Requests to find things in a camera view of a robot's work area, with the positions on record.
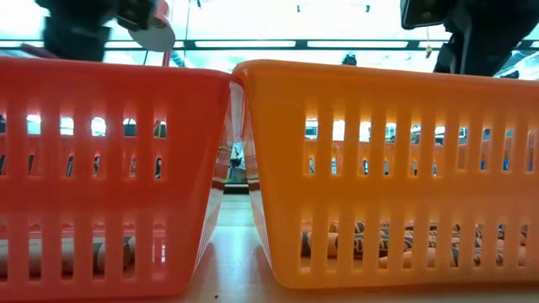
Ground purple crayon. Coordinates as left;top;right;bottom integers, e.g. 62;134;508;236
19;41;60;60

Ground red slotted plastic basket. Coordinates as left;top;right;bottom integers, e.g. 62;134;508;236
0;56;245;302

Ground orange slotted plastic basket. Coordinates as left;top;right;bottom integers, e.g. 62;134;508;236
232;58;539;290

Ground red desk lamp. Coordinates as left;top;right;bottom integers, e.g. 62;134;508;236
127;0;177;67

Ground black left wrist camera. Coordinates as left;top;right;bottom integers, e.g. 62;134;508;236
115;0;159;31

